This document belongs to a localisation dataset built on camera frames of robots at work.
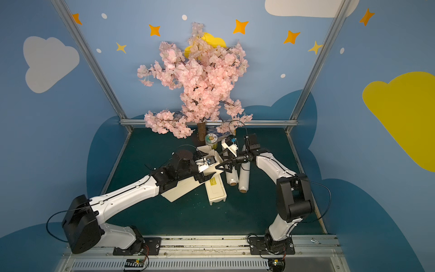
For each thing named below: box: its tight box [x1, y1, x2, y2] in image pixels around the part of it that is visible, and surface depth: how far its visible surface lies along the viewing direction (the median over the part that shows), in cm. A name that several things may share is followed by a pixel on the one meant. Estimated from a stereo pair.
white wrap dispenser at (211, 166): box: [160, 145, 228, 206], surface depth 83 cm
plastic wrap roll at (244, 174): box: [237, 143, 251, 194], surface depth 94 cm
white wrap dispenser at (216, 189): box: [205, 172, 228, 206], surface depth 86 cm
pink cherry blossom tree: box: [137, 22, 253, 142], surface depth 78 cm
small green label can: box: [205, 133, 219, 150], surface depth 108 cm
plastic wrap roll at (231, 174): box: [224, 151, 240, 187], surface depth 92 cm
